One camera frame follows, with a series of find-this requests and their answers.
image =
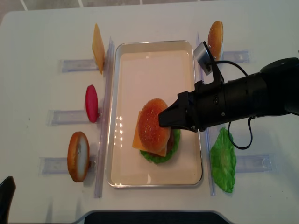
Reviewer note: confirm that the white rectangular tray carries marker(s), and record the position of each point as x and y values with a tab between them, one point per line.
144	71

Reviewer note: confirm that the clear holder bottom left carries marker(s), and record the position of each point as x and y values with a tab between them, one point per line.
53	166

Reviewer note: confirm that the clear holder bottom right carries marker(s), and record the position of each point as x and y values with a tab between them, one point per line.
256	163

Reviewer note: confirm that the black base bottom edge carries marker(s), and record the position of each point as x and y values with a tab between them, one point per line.
152	217

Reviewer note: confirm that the black object bottom left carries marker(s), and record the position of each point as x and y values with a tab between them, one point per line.
7	189

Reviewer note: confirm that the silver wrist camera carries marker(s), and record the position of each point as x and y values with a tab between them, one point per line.
204	57

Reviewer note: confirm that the green lettuce leaf on tray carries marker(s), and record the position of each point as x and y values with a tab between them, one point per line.
159	159

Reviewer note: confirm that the upright orange cheese slice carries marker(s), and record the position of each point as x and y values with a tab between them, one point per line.
98	48

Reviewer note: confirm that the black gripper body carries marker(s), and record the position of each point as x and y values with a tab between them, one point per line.
201	108

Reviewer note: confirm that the clear holder top left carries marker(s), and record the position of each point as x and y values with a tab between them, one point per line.
78	65

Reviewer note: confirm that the clear holder middle left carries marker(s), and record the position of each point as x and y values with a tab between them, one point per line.
58	117

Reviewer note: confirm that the red tomato slice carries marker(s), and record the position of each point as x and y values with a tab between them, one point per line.
91	104

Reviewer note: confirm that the clear long rail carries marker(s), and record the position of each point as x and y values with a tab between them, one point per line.
105	120
208	142

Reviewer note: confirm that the golden bun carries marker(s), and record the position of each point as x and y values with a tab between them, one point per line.
215	40
153	137

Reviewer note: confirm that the orange cheese slice on tray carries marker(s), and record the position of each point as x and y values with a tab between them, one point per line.
138	145

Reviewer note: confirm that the clear long rail left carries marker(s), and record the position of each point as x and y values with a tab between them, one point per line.
105	120

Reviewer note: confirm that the bread bun slice left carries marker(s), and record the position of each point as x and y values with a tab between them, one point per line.
78	156

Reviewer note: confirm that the clear holder top right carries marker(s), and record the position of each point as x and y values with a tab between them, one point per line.
237	56

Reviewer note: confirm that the upright green lettuce leaf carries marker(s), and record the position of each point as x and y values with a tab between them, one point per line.
223	160

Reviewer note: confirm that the clear holder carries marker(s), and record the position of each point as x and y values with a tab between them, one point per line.
53	166
256	163
78	65
237	56
58	117

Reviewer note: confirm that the brown meat patty on tray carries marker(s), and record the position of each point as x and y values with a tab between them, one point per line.
170	142

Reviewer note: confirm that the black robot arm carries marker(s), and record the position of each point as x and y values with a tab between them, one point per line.
274	91

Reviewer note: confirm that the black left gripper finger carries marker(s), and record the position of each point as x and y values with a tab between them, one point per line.
180	115

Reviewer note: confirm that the clear long rail right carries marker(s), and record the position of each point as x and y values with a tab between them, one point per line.
208	142

